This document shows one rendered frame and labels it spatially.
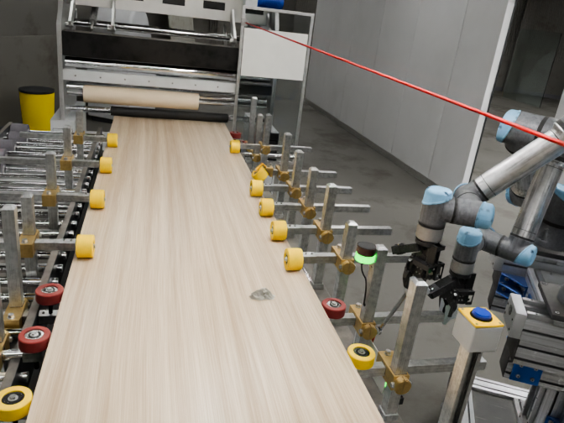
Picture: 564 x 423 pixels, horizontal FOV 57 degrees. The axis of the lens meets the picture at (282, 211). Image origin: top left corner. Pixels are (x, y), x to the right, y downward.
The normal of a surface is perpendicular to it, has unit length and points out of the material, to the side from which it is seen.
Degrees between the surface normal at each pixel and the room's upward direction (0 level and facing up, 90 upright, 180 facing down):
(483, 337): 90
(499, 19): 90
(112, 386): 0
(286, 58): 90
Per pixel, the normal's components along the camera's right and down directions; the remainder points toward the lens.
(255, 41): 0.22, 0.38
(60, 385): 0.11, -0.92
